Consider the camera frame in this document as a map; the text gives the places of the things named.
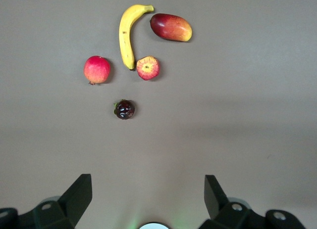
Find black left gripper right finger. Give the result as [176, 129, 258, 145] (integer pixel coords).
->
[198, 174, 308, 229]

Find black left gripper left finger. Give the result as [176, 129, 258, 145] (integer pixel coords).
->
[0, 174, 93, 229]

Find red yellow apple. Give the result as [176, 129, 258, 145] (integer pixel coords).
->
[136, 55, 160, 81]

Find yellow banana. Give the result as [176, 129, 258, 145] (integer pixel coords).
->
[118, 4, 155, 71]

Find dark purple mangosteen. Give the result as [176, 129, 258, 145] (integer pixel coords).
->
[113, 99, 136, 120]

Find red pomegranate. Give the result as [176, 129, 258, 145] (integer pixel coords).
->
[83, 55, 111, 86]

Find red yellow mango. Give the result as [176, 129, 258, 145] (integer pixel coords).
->
[150, 13, 193, 43]

